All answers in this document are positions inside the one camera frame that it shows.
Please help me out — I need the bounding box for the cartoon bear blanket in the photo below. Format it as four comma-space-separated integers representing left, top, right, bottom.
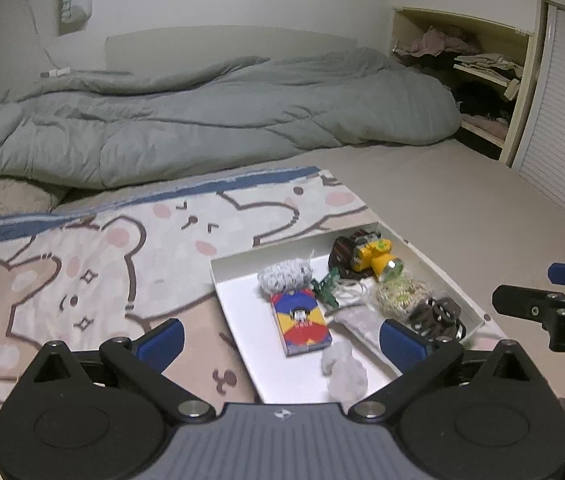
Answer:
0, 164, 509, 480

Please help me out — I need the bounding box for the white charger cable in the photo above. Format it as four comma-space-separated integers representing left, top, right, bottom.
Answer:
11, 0, 73, 80

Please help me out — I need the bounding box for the beige fluffy pillow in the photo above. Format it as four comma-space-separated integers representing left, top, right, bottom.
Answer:
0, 178, 69, 217

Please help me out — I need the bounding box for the white mesh bath puff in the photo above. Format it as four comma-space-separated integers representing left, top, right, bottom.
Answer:
321, 340, 368, 404

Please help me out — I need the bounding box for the colourful card box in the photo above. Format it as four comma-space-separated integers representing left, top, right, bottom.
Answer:
270, 289, 333, 358

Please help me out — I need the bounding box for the grey zip pouch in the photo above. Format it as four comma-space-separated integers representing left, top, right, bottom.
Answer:
333, 306, 402, 376

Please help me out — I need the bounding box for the grey quilt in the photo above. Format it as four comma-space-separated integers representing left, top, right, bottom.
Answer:
0, 48, 461, 191

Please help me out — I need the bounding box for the yellow green headlamp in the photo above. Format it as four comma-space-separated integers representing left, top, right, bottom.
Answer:
328, 230, 404, 283

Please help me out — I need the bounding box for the pink clothes pile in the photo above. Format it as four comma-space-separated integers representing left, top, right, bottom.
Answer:
393, 26, 481, 58

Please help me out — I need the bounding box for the white cardboard box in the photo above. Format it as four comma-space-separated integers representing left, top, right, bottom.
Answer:
211, 222, 484, 404

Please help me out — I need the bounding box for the black scrunchie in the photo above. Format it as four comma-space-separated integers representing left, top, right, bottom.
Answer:
407, 297, 466, 341

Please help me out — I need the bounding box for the white crochet roll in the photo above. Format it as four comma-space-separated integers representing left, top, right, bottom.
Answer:
256, 258, 314, 299

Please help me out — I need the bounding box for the wooden closet shelf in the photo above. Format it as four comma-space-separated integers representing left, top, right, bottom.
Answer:
389, 6, 534, 165

